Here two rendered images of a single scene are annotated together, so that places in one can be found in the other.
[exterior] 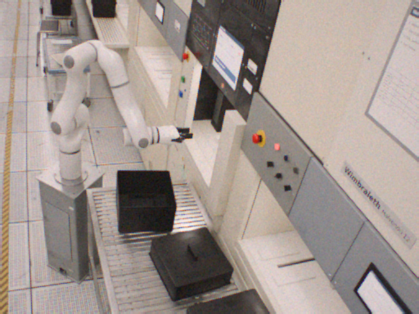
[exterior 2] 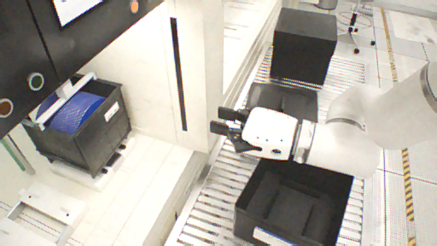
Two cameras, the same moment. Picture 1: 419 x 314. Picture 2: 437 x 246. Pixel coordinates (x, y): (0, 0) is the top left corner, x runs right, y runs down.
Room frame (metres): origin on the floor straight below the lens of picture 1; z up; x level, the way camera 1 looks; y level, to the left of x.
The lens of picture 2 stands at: (2.02, 0.41, 1.63)
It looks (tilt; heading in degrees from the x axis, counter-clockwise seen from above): 44 degrees down; 226
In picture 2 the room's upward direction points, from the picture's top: straight up
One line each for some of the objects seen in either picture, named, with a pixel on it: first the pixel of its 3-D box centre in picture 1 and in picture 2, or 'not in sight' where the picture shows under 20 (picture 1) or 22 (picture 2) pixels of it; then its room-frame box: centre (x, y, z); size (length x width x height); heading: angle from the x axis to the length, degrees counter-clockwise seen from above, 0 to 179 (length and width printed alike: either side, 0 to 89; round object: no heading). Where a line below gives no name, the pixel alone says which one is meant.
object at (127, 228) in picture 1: (144, 200); (293, 202); (1.55, 0.24, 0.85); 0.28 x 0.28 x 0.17; 18
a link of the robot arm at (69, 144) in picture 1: (73, 126); not in sight; (1.75, 0.69, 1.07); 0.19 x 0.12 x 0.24; 162
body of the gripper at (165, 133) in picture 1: (165, 134); (272, 133); (1.65, 0.19, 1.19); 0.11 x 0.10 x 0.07; 117
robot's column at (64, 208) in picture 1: (73, 222); not in sight; (1.72, 0.70, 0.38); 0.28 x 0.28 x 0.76; 71
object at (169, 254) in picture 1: (191, 259); (280, 114); (1.24, -0.04, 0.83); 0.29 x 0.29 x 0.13; 33
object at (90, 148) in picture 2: not in sight; (76, 117); (1.90, -0.31, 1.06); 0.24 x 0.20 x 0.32; 26
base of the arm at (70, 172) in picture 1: (70, 161); not in sight; (1.72, 0.70, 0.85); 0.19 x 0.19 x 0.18
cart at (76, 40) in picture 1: (66, 70); not in sight; (4.00, 1.66, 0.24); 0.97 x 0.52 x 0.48; 29
